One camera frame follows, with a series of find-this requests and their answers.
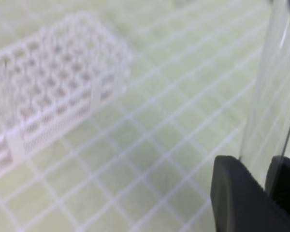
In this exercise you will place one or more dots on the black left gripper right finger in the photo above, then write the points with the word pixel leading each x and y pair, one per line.
pixel 277 183

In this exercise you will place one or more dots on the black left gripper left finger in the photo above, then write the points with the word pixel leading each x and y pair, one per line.
pixel 240 204

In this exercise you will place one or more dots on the clear glass test tube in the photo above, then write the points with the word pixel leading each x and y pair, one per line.
pixel 267 130

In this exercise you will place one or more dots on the green grid tablecloth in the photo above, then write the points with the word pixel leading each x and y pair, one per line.
pixel 144 161

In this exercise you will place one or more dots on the white plastic test tube rack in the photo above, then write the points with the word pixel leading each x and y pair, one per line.
pixel 54 79

